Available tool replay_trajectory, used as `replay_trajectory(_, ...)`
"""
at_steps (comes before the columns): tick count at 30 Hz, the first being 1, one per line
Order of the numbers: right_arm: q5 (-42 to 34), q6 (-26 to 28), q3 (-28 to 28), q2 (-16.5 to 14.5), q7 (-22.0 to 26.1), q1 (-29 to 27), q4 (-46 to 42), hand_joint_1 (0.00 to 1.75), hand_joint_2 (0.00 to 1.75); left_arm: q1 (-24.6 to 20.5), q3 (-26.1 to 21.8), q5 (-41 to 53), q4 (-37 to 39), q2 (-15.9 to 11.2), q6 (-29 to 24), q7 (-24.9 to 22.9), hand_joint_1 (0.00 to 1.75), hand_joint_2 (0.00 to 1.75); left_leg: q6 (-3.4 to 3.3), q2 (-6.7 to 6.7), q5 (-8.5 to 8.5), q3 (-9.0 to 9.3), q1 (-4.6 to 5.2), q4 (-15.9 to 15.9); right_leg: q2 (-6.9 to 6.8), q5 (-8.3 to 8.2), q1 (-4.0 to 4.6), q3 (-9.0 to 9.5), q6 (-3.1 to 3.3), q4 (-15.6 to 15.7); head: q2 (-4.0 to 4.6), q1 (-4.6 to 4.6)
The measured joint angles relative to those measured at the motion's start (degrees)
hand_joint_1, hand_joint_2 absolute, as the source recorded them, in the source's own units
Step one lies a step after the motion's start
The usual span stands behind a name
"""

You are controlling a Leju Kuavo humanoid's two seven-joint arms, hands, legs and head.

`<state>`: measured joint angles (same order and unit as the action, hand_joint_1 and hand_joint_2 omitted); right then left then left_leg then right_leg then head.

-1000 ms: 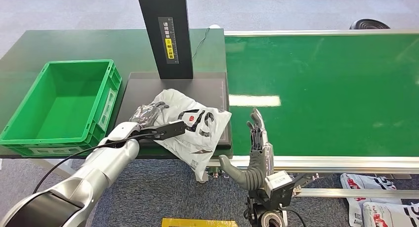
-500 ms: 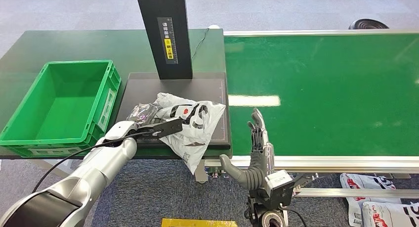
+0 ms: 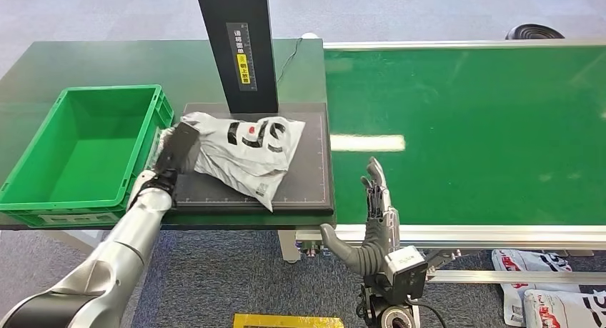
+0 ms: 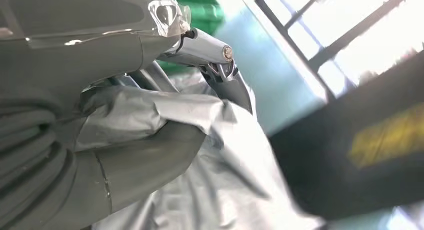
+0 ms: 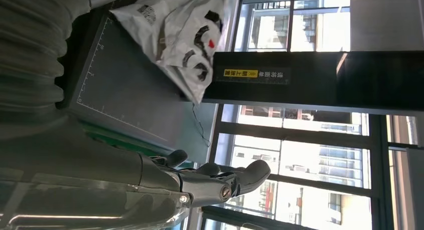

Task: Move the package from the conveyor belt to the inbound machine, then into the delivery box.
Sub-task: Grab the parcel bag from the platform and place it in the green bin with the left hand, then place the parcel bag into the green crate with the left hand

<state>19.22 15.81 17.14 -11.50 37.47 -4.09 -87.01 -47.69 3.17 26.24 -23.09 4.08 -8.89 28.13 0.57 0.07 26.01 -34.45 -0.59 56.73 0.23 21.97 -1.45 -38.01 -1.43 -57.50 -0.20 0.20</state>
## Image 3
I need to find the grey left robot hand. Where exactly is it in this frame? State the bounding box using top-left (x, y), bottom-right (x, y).
top-left (127, 127), bottom-right (204, 204)

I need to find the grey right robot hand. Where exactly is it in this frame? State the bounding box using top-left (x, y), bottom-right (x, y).
top-left (320, 156), bottom-right (402, 276)

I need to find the grey plastic courier package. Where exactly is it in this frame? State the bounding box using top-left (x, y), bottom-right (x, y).
top-left (179, 111), bottom-right (307, 214)

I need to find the green conveyor belt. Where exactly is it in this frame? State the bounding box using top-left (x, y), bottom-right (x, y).
top-left (324, 46), bottom-right (606, 228)

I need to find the green plastic crate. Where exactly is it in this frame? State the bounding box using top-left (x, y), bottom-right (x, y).
top-left (0, 84), bottom-right (175, 228)

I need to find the white table leg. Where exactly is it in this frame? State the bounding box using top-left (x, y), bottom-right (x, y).
top-left (277, 229), bottom-right (302, 264)
top-left (46, 229), bottom-right (112, 251)

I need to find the yellow floor tape marking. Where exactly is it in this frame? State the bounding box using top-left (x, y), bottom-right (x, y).
top-left (232, 313), bottom-right (346, 328)

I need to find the black and yellow label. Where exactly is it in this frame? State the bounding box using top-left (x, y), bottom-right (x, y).
top-left (225, 21), bottom-right (259, 92)

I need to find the black scanner column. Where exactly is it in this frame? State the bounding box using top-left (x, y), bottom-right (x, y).
top-left (193, 0), bottom-right (279, 114)

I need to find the black round ribbed object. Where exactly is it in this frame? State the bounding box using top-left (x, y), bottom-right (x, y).
top-left (505, 24), bottom-right (566, 40)

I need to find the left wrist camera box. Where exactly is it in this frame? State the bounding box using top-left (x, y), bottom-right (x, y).
top-left (158, 122), bottom-right (203, 175)

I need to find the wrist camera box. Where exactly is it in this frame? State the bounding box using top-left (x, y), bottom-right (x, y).
top-left (158, 122), bottom-right (203, 175)
top-left (382, 245), bottom-right (430, 307)

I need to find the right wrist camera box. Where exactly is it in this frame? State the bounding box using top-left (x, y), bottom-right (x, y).
top-left (382, 245), bottom-right (430, 307)

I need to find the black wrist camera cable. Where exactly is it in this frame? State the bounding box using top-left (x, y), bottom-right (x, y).
top-left (407, 299), bottom-right (448, 328)

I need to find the black scanner base plate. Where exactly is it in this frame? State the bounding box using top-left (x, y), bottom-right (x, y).
top-left (169, 102), bottom-right (336, 217)

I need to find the aluminium conveyor frame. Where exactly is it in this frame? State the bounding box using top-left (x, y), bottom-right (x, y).
top-left (294, 39), bottom-right (606, 299)

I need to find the thin black table cable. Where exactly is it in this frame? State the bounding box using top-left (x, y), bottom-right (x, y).
top-left (276, 36), bottom-right (305, 85)

